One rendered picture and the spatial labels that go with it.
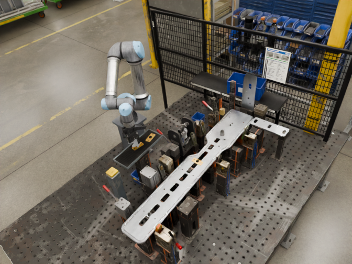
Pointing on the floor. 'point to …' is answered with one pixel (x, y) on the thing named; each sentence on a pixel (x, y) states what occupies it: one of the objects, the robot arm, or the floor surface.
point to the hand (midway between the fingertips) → (137, 144)
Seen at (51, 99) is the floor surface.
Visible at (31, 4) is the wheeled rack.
